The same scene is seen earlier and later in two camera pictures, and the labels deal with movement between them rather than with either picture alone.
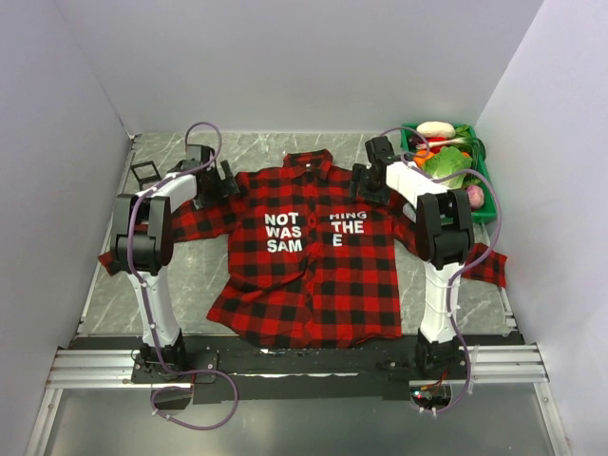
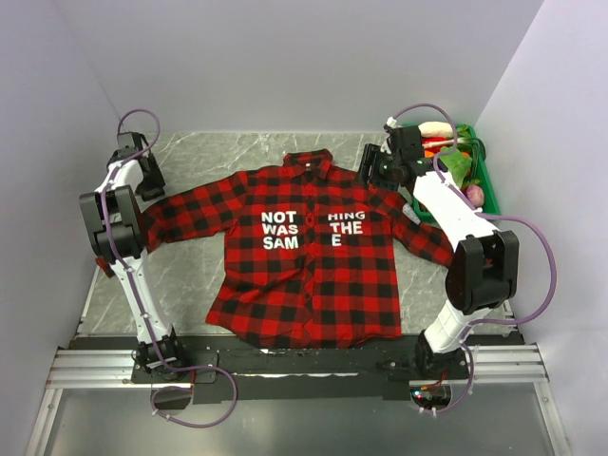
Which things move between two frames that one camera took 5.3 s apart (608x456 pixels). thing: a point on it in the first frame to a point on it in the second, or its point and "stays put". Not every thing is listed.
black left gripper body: (217, 189) to (154, 180)
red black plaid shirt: (302, 260) stays put
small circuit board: (431, 396) stays put
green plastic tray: (488, 210) stays put
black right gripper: (359, 174) to (370, 158)
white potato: (436, 129) stays put
